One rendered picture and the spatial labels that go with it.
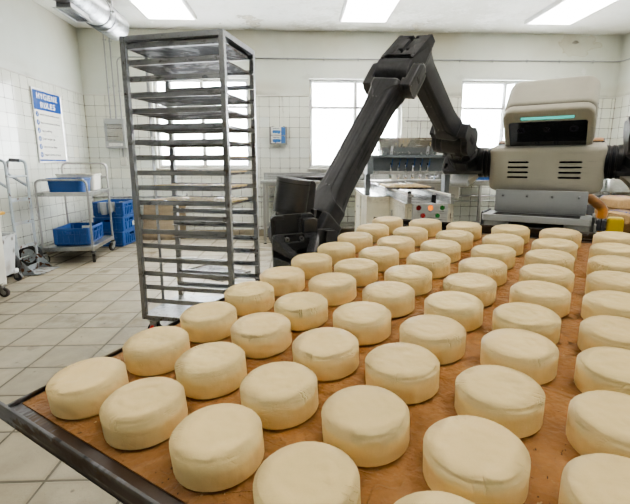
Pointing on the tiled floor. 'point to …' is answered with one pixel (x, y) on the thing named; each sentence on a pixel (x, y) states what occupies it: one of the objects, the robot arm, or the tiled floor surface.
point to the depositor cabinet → (369, 206)
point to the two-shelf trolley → (68, 216)
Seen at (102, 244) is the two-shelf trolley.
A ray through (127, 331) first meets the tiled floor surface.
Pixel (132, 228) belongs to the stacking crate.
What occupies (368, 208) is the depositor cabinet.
